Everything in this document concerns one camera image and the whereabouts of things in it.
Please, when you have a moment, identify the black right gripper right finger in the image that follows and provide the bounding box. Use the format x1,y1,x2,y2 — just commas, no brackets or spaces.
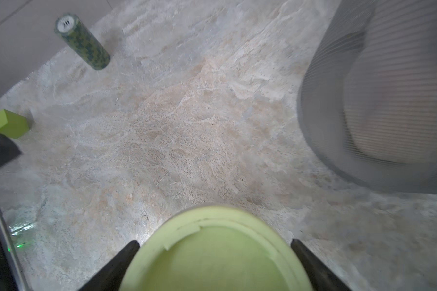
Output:
290,239,351,291

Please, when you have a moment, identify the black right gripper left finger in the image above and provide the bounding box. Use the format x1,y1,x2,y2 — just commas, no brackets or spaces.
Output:
79,240,140,291

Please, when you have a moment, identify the green lidded rice jar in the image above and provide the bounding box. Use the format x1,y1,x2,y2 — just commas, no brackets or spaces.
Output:
120,205,313,291

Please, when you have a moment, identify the metal mesh waste bin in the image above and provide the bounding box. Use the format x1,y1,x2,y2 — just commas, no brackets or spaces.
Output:
297,1,437,194

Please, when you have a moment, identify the small green cube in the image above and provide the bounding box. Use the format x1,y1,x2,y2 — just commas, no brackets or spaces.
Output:
0,109,30,139

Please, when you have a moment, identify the small green can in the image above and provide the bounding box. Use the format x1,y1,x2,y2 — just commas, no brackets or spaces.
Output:
55,13,110,70

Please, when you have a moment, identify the aluminium rail frame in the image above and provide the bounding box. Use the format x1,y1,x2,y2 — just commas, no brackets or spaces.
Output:
0,209,31,291

